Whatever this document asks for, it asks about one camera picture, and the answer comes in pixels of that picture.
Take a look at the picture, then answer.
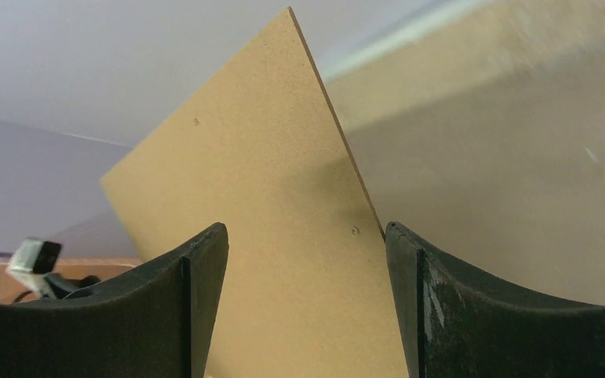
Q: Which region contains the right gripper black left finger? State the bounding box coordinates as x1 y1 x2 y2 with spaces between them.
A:
0 223 228 377

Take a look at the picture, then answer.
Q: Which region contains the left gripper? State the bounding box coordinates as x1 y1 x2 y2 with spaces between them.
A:
13 273 102 305

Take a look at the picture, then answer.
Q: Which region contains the orange plastic file organizer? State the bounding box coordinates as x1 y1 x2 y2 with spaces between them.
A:
0 258 143 304

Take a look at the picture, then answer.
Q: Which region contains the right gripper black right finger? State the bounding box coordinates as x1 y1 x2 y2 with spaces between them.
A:
384 222 605 377

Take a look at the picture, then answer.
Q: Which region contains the brown cardboard backing board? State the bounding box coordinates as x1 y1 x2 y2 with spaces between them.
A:
101 8 408 377

